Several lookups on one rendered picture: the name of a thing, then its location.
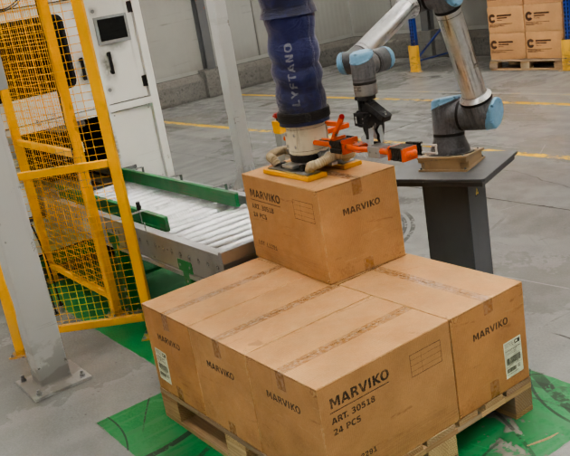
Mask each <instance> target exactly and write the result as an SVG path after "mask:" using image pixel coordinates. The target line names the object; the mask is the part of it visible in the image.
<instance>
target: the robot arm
mask: <svg viewBox="0 0 570 456"><path fill-rule="evenodd" d="M462 1H463V0H396V1H395V6H394V7H393V8H392V9H391V10H390V11H389V12H387V13H386V14H385V15H384V16H383V17H382V18H381V19H380V20H379V21H378V22H377V23H376V24H375V25H374V26H373V27H372V28H371V29H370V30H369V31H368V32H367V33H366V34H365V35H364V36H363V37H362V38H361V39H360V40H359V41H358V42H357V43H356V44H355V45H354V46H352V47H351V48H350V49H349V50H348V51H347V52H341V53H339V54H338V56H337V69H338V71H339V72H340V73H341V74H346V75H349V74H352V81H353V87H354V93H355V100H357V104H358V111H357V112H355V113H353V114H354V121H355V126H357V127H359V128H363V130H364V135H363V136H361V140H362V141H363V142H365V143H367V145H368V146H370V145H373V144H374V138H375V139H377V140H378V141H379V142H381V143H382V142H383V138H384V133H385V122H386V121H388V120H390V119H391V117H392V114H391V113H390V112H389V111H387V110H386V109H385V108H383V107H382V106H381V105H380V104H379V103H377V102H376V101H375V100H373V99H375V98H376V96H375V95H376V93H377V92H378V90H377V83H376V76H375V74H376V73H378V72H381V71H387V70H389V69H390V68H392V67H393V65H394V61H395V57H394V52H393V51H392V50H391V49H390V48H389V47H386V46H383V45H384V44H385V43H386V42H387V41H388V40H389V39H390V38H391V37H392V36H393V35H394V34H395V33H396V32H397V31H398V30H399V29H400V28H401V27H402V26H403V25H404V24H405V23H406V22H407V21H408V20H409V19H413V18H414V17H416V16H417V15H418V14H420V13H422V12H424V11H427V10H433V11H434V13H435V16H436V17H437V20H438V23H439V26H440V28H441V32H442V37H443V40H444V42H445V45H446V48H447V51H448V54H449V56H450V59H451V64H452V68H453V70H454V73H455V76H456V79H457V82H458V84H459V87H460V90H461V95H462V96H461V95H460V94H459V95H452V96H447V97H442V98H439V99H435V100H432V103H431V111H432V131H433V142H432V143H433V144H437V151H438V155H435V154H431V155H435V156H446V155H455V154H460V153H465V152H468V151H470V145H469V142H468V140H467V139H466V137H465V130H489V129H495V128H497V127H498V126H499V125H500V123H501V121H502V118H503V112H504V108H503V102H502V100H501V98H499V97H493V96H492V93H491V90H490V89H488V88H486V87H485V84H484V81H483V79H482V75H481V72H480V67H479V64H478V61H477V58H476V55H475V52H474V49H473V46H472V43H471V39H470V35H469V32H468V28H467V25H466V23H465V19H464V16H463V13H462V10H461V4H462ZM355 117H356V119H355ZM356 122H357V123H356ZM373 126H374V130H372V129H371V128H372V127H373Z"/></svg>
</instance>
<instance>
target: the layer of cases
mask: <svg viewBox="0 0 570 456"><path fill-rule="evenodd" d="M141 305H142V309H143V312H144V317H145V321H146V324H147V332H148V335H149V339H150V344H151V347H152V351H153V356H154V359H155V363H156V368H157V374H158V378H159V383H160V386H161V387H163V388H164V389H166V390H167V391H168V392H169V393H171V394H173V395H174V396H176V397H178V398H179V399H181V400H182V401H184V402H185V403H187V404H189V405H190V406H192V407H193V408H195V409H196V410H197V411H199V412H200V413H202V414H204V415H205V416H207V417H208V418H210V419H211V420H213V421H214V422H216V423H218V424H220V425H221V426H222V427H223V428H225V429H226V430H228V431H229V432H231V433H233V434H235V435H236V436H238V437H239V438H241V439H242V440H244V441H245V442H247V443H249V444H250V445H251V446H252V447H254V448H256V449H257V450H259V451H261V452H262V453H264V454H265V455H267V456H404V455H405V454H406V453H408V452H409V451H411V450H413V449H415V448H416V447H418V446H419V445H421V444H423V443H424V442H426V441H428V440H430V439H431V438H432V437H433V436H435V435H437V434H438V433H440V432H442V431H443V430H445V429H447V428H448V427H450V426H451V425H453V424H455V423H456V422H458V421H459V419H460V420H461V419H462V418H464V417H465V416H467V415H469V414H470V413H472V412H474V411H475V410H477V409H479V408H480V407H481V406H482V405H484V404H486V403H488V402H489V401H491V400H493V399H494V398H496V397H497V396H499V395H501V394H503V393H504V392H506V391H507V390H508V389H510V388H511V387H513V386H514V385H517V384H518V383H520V382H521V381H523V380H525V379H526V378H528V377H529V370H528V358H527V336H526V325H525V313H524V302H523V290H522V281H519V280H512V279H509V278H505V277H501V276H498V275H494V274H489V273H486V272H482V271H475V270H472V269H468V268H464V267H461V266H457V265H453V264H449V263H446V262H442V261H436V260H432V259H427V258H424V257H420V256H416V255H412V254H409V253H408V254H407V253H406V254H405V256H403V257H400V258H398V259H395V260H393V261H390V262H387V263H385V264H382V265H380V266H377V267H375V268H373V269H371V270H368V271H364V272H362V273H359V274H357V275H355V276H353V277H350V278H348V279H345V280H342V281H340V282H337V283H335V284H332V285H329V284H327V283H325V282H322V281H320V280H316V279H313V278H311V277H309V276H306V275H304V274H301V273H299V272H296V271H293V270H291V269H288V268H286V267H283V266H281V265H279V264H277V263H274V262H272V261H267V260H265V259H263V258H261V257H258V258H256V259H253V260H250V261H247V262H245V263H242V264H240V265H237V266H235V267H232V268H231V269H228V270H226V271H222V272H219V273H216V274H215V275H212V276H210V277H207V278H205V279H202V280H199V281H197V282H194V283H192V284H189V285H187V286H184V287H183V288H180V289H177V290H173V291H171V292H168V293H167V294H164V295H162V296H159V297H157V298H154V299H151V300H149V301H146V302H144V303H141Z"/></svg>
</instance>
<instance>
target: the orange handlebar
mask: <svg viewBox="0 0 570 456"><path fill-rule="evenodd" d="M325 124H327V126H332V127H331V128H328V134H329V133H333V131H334V128H335V126H336V124H337V122H336V121H332V120H327V121H325ZM345 128H349V123H348V122H342V125H341V128H340V130H341V129H345ZM313 145H316V146H323V147H330V145H329V142H328V141H322V140H314V141H313ZM367 146H368V145H367V143H365V142H363V141H361V142H355V141H354V142H353V144H352V145H350V144H345V149H349V150H353V151H352V152H357V153H362V152H367ZM379 153H380V154H382V155H387V149H385V148H380V150H379ZM405 155H406V157H414V156H416V155H417V150H416V149H414V150H412V151H408V152H406V154H405Z"/></svg>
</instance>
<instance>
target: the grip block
mask: <svg viewBox="0 0 570 456"><path fill-rule="evenodd" d="M354 141H355V142H358V137H357V136H349V135H342V136H338V137H335V138H331V139H330V140H329V145H330V153H334V154H340V155H341V154H343V155H345V154H348V153H351V152H352V151H353V150H349V149H345V144H350V145H352V144H353V142H354Z"/></svg>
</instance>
